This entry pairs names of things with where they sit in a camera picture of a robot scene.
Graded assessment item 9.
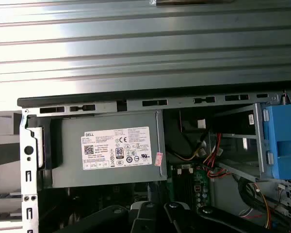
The grey Dell power supply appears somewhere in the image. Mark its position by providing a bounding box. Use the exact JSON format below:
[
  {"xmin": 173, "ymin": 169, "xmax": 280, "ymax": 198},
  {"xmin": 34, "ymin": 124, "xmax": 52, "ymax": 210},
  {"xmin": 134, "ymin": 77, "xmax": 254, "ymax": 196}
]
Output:
[{"xmin": 42, "ymin": 110, "xmax": 168, "ymax": 189}]

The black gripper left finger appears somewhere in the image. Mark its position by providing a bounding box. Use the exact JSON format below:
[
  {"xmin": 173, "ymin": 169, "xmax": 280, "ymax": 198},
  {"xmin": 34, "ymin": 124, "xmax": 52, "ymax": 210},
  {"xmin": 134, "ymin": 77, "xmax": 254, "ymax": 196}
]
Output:
[{"xmin": 54, "ymin": 200, "xmax": 161, "ymax": 233}]

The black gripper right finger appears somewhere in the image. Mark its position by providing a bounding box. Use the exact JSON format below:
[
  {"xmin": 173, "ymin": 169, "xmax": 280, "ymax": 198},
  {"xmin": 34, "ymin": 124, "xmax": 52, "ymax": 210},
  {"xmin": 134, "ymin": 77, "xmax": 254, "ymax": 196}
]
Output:
[{"xmin": 163, "ymin": 201, "xmax": 284, "ymax": 233}]

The green motherboard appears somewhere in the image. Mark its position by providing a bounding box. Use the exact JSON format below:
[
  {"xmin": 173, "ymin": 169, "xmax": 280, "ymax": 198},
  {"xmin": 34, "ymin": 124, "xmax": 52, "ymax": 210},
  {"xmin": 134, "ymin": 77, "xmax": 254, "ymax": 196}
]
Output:
[{"xmin": 167, "ymin": 165, "xmax": 211, "ymax": 214}]

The black PC case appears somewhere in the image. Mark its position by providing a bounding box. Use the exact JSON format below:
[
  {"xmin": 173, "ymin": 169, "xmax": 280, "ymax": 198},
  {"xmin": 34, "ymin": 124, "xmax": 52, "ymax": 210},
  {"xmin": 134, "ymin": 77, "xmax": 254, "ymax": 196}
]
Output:
[{"xmin": 16, "ymin": 80, "xmax": 291, "ymax": 233}]

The grey metal disk bay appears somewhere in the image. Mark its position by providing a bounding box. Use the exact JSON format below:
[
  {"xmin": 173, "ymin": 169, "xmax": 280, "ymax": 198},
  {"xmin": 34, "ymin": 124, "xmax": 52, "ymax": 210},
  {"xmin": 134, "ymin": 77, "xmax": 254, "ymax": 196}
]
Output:
[{"xmin": 208, "ymin": 103, "xmax": 269, "ymax": 183}]

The blue disk carrier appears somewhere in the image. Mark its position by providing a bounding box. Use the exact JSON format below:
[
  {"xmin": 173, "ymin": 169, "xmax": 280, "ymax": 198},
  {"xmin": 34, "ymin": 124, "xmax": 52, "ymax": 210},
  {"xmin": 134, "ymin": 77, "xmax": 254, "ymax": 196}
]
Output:
[{"xmin": 261, "ymin": 104, "xmax": 291, "ymax": 180}]

